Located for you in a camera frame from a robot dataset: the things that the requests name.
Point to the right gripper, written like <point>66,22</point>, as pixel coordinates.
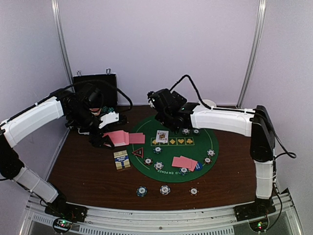
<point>183,100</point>

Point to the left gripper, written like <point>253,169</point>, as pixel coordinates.
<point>97,141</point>

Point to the red playing card deck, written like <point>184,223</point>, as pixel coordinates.
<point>119,138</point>

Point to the face up king card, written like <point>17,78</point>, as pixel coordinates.
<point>162,136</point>

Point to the red card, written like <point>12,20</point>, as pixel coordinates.
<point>192,165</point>
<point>136,138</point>
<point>176,162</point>

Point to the blue tan chip stack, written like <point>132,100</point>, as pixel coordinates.
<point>165,190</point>

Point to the green blue chip stack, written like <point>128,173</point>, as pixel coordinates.
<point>141,191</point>

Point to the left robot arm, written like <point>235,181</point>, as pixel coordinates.
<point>17,129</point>

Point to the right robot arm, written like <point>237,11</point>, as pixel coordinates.
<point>253,123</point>

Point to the teal chip row in case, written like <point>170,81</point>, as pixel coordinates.
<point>106,110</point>

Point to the white ceramic upper bowl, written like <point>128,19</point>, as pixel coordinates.
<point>210,103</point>

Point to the black poker chip case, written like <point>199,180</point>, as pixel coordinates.
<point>97,80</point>

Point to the gold card deck box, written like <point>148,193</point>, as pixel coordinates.
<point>121,160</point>

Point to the green round poker mat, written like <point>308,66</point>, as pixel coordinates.
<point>190,146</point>

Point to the black red triangle token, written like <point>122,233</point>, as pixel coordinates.
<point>139,152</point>

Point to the blue round blind button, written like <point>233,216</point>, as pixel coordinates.
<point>198,166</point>

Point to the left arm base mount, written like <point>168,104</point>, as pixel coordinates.
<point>70,212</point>

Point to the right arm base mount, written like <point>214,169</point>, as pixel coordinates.
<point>252,211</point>

